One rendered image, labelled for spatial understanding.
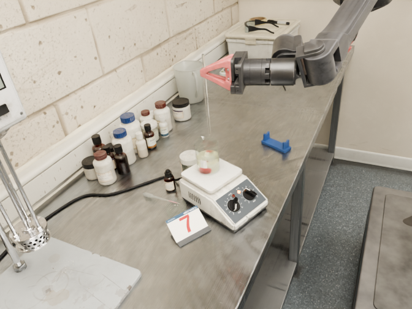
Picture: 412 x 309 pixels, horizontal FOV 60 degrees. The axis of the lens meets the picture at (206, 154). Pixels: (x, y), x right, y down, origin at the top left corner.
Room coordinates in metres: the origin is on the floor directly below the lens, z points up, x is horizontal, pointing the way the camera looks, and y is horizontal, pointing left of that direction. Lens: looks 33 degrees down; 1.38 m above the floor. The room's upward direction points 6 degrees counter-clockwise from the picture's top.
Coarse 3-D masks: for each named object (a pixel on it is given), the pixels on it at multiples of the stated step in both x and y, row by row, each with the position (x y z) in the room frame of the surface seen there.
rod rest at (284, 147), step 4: (268, 132) 1.01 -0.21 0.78; (264, 136) 1.00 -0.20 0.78; (268, 136) 1.01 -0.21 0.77; (264, 140) 1.00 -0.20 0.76; (268, 140) 1.00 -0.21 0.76; (272, 140) 1.00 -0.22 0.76; (276, 140) 1.00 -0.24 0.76; (288, 140) 0.95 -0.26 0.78; (264, 144) 1.00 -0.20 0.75; (268, 144) 0.98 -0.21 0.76; (272, 144) 0.98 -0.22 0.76; (276, 144) 0.97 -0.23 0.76; (280, 144) 0.97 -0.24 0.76; (284, 144) 0.94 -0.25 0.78; (288, 144) 0.95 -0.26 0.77; (276, 148) 0.96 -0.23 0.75; (280, 148) 0.95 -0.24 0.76; (284, 148) 0.94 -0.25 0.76; (288, 148) 0.94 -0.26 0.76; (284, 152) 0.93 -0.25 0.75
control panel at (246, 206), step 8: (240, 184) 0.72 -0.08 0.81; (248, 184) 0.72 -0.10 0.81; (232, 192) 0.69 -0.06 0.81; (240, 192) 0.69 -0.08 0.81; (256, 192) 0.70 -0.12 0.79; (216, 200) 0.66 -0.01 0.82; (224, 200) 0.67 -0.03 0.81; (240, 200) 0.67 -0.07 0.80; (248, 200) 0.68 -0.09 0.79; (256, 200) 0.68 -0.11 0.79; (264, 200) 0.68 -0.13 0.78; (224, 208) 0.65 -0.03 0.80; (240, 208) 0.65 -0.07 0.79; (248, 208) 0.66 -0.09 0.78; (232, 216) 0.63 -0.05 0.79; (240, 216) 0.63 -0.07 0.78
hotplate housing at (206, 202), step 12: (180, 180) 0.76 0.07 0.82; (240, 180) 0.73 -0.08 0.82; (192, 192) 0.72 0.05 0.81; (204, 192) 0.69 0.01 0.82; (216, 192) 0.69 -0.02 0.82; (192, 204) 0.73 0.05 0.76; (204, 204) 0.68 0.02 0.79; (216, 204) 0.65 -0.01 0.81; (264, 204) 0.68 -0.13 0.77; (216, 216) 0.65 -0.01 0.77; (228, 216) 0.63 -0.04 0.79; (252, 216) 0.65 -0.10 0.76; (228, 228) 0.63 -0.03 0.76
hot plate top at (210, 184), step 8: (192, 168) 0.78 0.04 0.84; (224, 168) 0.76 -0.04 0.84; (232, 168) 0.76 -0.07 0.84; (184, 176) 0.75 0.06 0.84; (192, 176) 0.74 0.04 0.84; (200, 176) 0.74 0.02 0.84; (208, 176) 0.73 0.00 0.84; (216, 176) 0.73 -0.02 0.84; (224, 176) 0.73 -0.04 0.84; (232, 176) 0.72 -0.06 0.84; (200, 184) 0.70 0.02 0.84; (208, 184) 0.70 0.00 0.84; (216, 184) 0.70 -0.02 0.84; (224, 184) 0.70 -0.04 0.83; (208, 192) 0.68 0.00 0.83
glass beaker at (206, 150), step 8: (200, 136) 0.80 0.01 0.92; (200, 144) 0.79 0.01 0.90; (208, 144) 0.79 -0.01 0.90; (216, 144) 0.78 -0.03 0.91; (200, 152) 0.74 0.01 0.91; (208, 152) 0.74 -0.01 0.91; (216, 152) 0.75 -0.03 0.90; (200, 160) 0.74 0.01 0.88; (208, 160) 0.74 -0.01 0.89; (216, 160) 0.75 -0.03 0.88; (200, 168) 0.74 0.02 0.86; (208, 168) 0.74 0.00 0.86; (216, 168) 0.74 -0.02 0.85
